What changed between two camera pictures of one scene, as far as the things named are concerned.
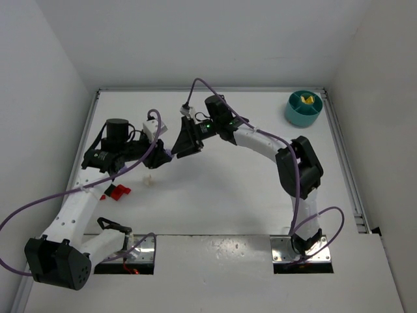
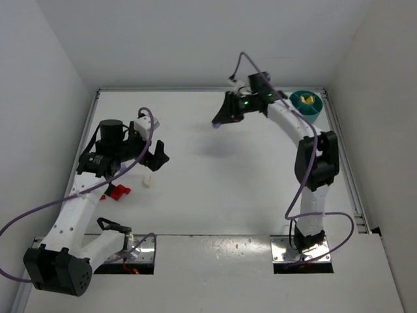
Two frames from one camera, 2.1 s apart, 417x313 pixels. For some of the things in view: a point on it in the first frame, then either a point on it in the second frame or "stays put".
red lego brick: [118, 192] stays put
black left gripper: [155, 155] stays put
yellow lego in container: [309, 100] stays put
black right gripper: [191, 135] → [232, 106]
